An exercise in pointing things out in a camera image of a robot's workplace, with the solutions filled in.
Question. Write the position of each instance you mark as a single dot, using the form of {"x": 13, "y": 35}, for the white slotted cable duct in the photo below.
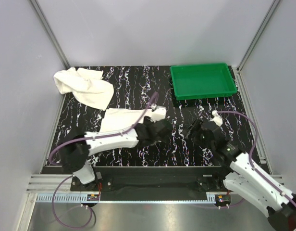
{"x": 67, "y": 198}

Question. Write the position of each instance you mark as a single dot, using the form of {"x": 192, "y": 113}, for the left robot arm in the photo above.
{"x": 74, "y": 153}

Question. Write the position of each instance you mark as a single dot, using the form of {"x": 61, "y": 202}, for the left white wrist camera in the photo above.
{"x": 157, "y": 113}

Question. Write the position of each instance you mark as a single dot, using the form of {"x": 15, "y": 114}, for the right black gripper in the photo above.
{"x": 197, "y": 128}

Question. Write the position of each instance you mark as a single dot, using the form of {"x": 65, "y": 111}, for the black marble pattern mat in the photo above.
{"x": 133, "y": 87}

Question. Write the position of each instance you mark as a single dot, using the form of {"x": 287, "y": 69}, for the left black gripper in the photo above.
{"x": 163, "y": 126}

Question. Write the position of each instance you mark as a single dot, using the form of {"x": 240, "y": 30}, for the left aluminium frame post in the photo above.
{"x": 48, "y": 30}

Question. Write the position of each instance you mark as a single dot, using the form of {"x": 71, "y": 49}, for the aluminium frame post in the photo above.
{"x": 48, "y": 30}
{"x": 265, "y": 22}

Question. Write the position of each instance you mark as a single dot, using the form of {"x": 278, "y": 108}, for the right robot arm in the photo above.
{"x": 244, "y": 177}

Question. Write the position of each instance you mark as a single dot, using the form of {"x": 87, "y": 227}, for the green plastic tray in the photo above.
{"x": 202, "y": 81}

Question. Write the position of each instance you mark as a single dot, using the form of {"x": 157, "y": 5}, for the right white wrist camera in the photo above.
{"x": 217, "y": 119}

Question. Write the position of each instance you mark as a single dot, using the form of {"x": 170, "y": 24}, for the right aluminium frame post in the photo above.
{"x": 265, "y": 22}

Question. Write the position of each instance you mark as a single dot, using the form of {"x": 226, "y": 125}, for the white towel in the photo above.
{"x": 87, "y": 86}
{"x": 116, "y": 119}

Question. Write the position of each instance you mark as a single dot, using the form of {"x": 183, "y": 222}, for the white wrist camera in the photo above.
{"x": 157, "y": 113}
{"x": 217, "y": 119}

